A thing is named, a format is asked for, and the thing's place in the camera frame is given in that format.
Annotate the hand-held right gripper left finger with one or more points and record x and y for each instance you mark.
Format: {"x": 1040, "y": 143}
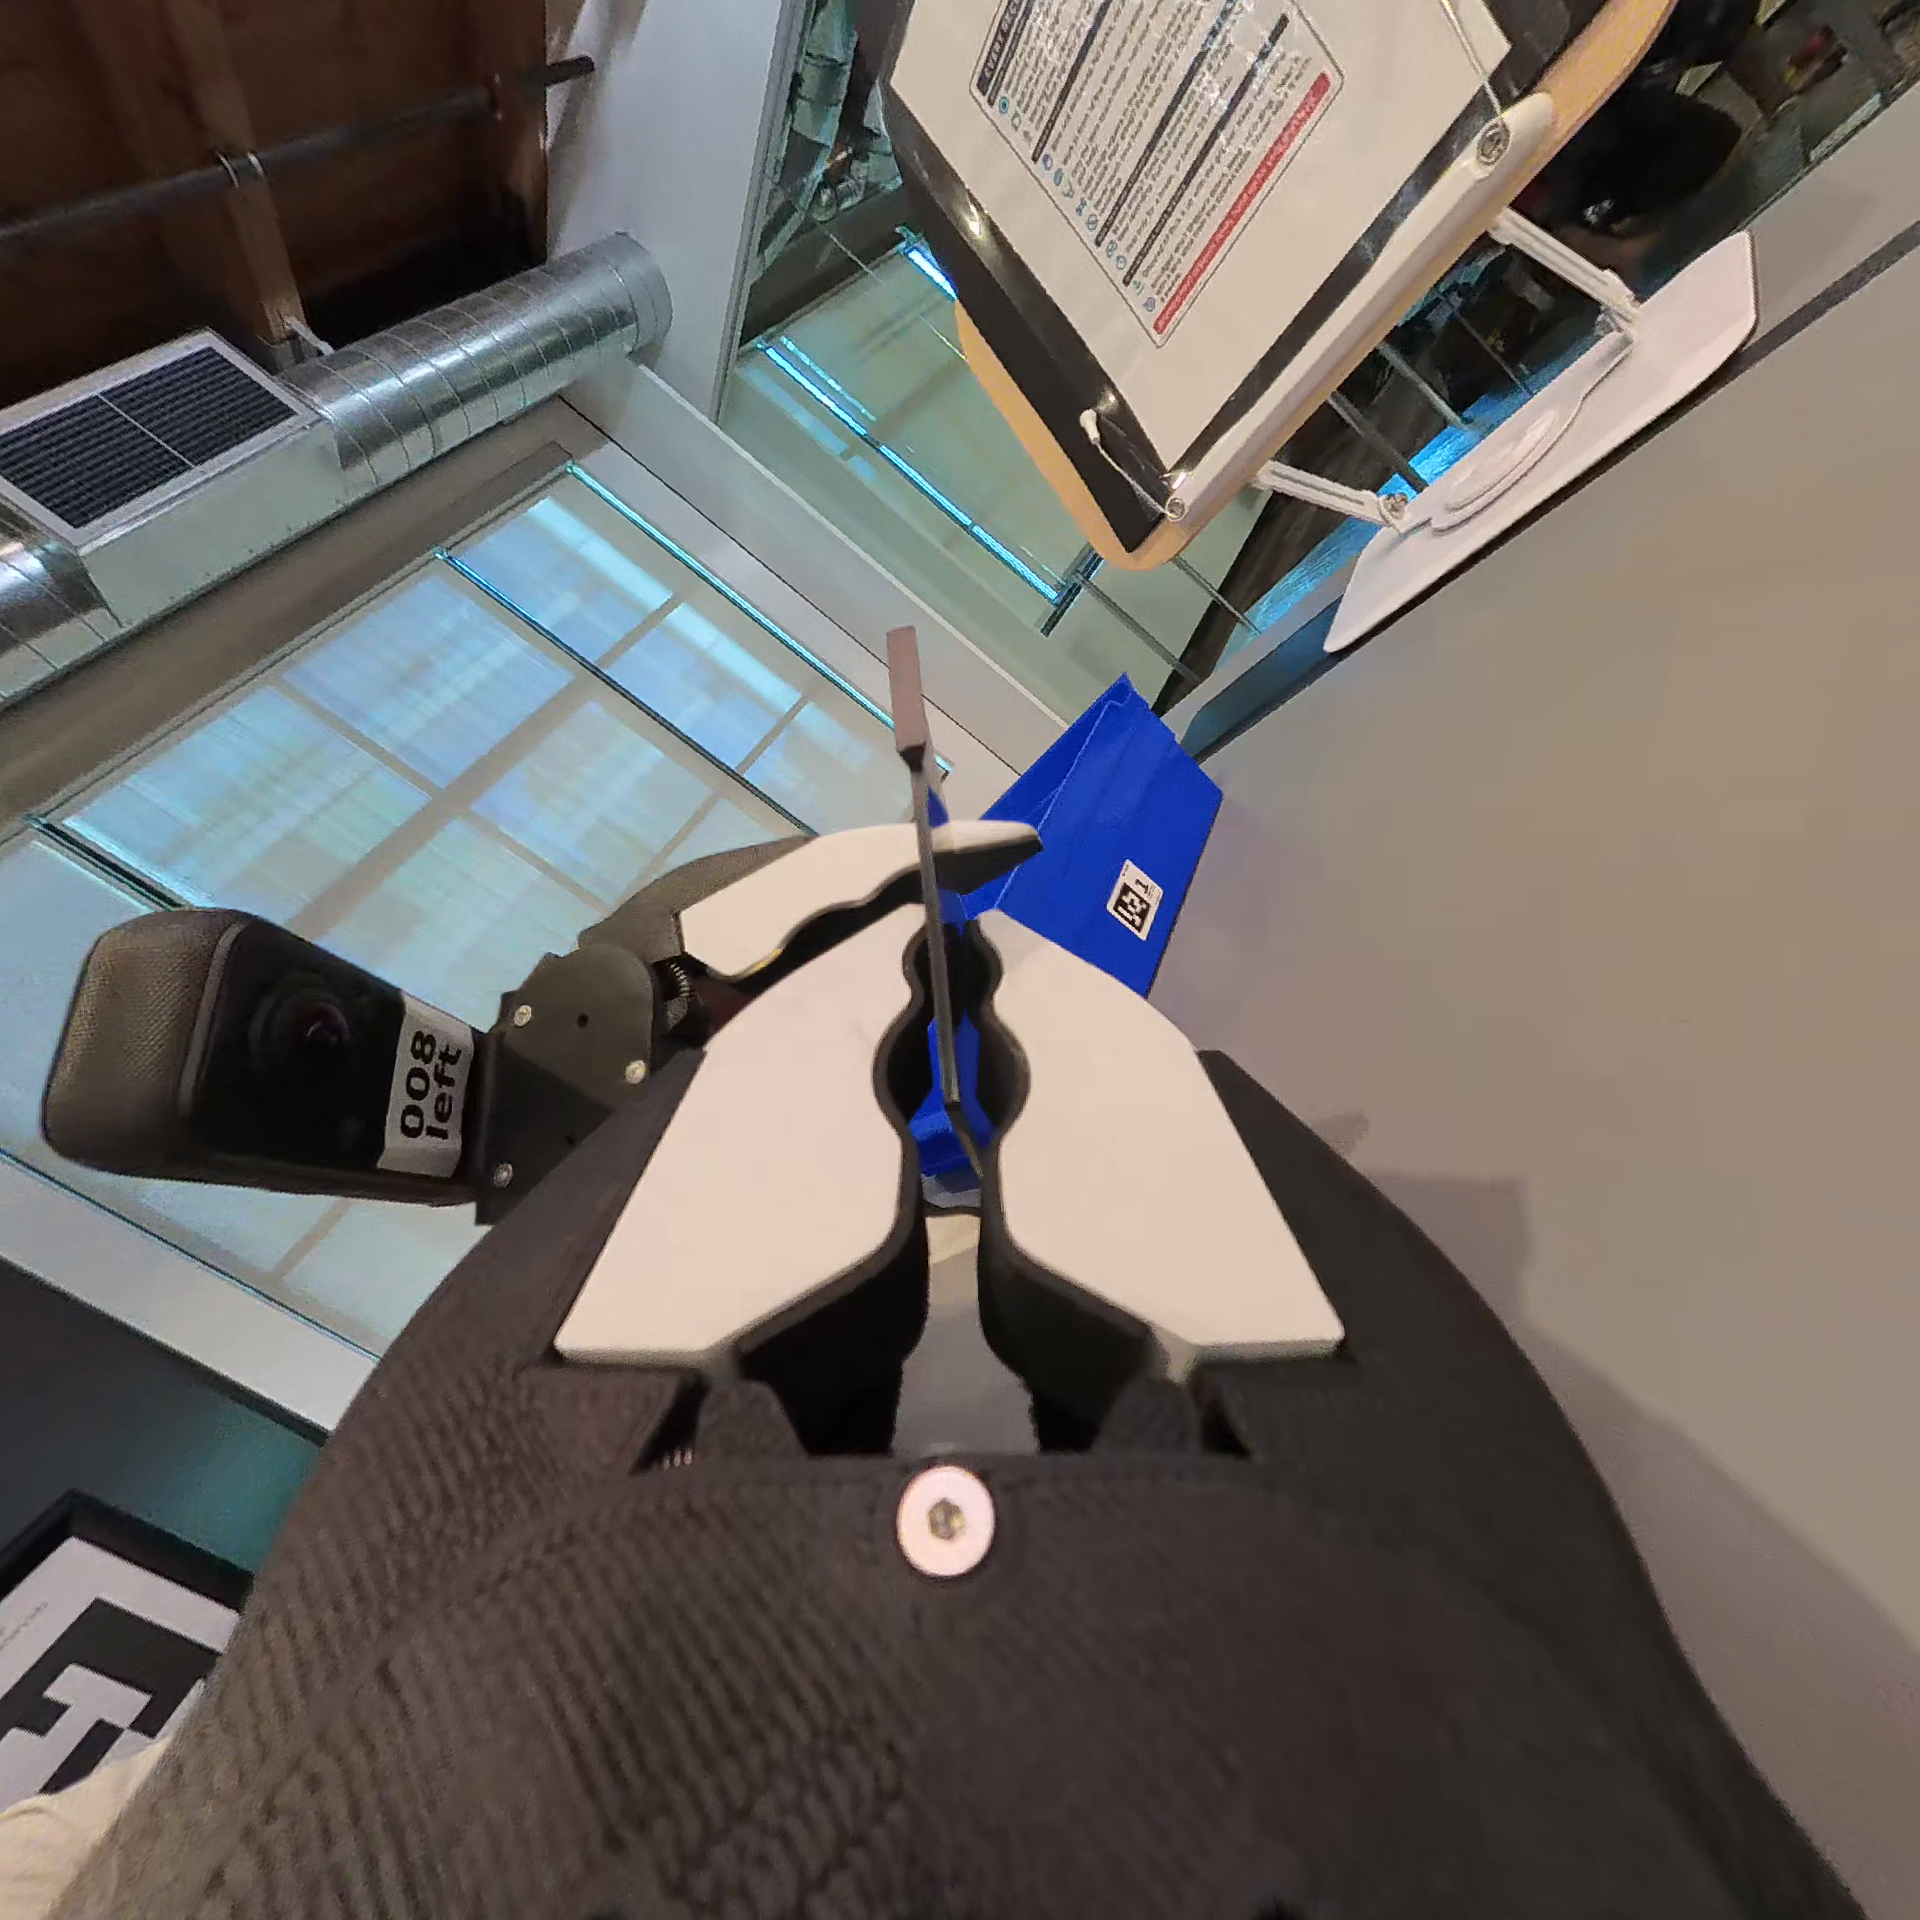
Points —
{"x": 779, "y": 1155}

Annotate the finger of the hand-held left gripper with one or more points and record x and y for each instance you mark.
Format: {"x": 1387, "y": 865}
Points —
{"x": 840, "y": 886}

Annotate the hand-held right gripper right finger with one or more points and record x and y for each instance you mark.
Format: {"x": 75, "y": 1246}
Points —
{"x": 1140, "y": 1184}

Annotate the black zip tie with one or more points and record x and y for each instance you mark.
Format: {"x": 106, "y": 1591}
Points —
{"x": 906, "y": 691}

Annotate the grey desk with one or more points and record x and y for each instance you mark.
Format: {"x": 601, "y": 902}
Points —
{"x": 1574, "y": 902}

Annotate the blue plastic bin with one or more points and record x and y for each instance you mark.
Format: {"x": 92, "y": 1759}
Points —
{"x": 1094, "y": 870}

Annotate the glass window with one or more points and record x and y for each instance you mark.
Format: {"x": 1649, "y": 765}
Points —
{"x": 451, "y": 751}

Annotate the white vent grille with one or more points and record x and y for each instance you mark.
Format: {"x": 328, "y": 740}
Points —
{"x": 134, "y": 428}

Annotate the instruction sheet board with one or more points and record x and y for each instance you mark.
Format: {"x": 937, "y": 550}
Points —
{"x": 1200, "y": 182}

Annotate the framed black-white marker poster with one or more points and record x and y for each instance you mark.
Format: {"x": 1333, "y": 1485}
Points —
{"x": 75, "y": 1651}

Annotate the white board stand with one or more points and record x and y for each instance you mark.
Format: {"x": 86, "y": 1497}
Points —
{"x": 1574, "y": 435}

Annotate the black ceiling pipe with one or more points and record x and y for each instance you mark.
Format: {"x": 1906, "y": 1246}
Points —
{"x": 299, "y": 148}

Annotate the person's torso beige shirt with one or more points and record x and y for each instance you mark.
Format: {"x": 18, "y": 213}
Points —
{"x": 60, "y": 1853}

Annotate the silver air duct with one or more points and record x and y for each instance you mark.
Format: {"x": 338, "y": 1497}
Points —
{"x": 480, "y": 353}
{"x": 37, "y": 600}

